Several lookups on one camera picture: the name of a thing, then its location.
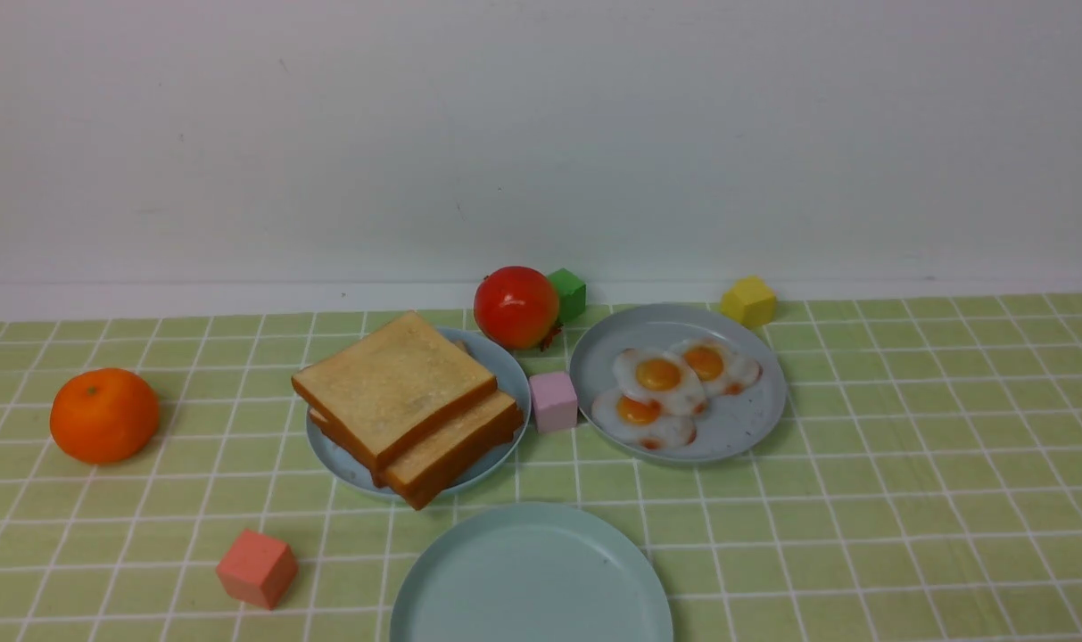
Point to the fried egg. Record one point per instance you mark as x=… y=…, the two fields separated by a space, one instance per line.
x=660 y=377
x=723 y=372
x=640 y=424

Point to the red tomato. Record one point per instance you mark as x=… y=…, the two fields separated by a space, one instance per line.
x=517 y=307

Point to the green cube block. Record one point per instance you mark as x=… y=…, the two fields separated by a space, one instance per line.
x=572 y=295

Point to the blue bread plate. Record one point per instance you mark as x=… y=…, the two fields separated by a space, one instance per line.
x=511 y=379

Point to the pink cube block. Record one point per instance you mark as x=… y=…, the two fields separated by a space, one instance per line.
x=555 y=403

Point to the yellow cube block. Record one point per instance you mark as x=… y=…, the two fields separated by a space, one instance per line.
x=750 y=302

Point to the light blue front plate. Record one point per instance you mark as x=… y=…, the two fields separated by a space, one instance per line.
x=532 y=572

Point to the salmon red cube block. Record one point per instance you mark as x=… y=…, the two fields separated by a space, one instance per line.
x=257 y=569

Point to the orange tangerine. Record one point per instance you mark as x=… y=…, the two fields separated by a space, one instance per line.
x=104 y=416

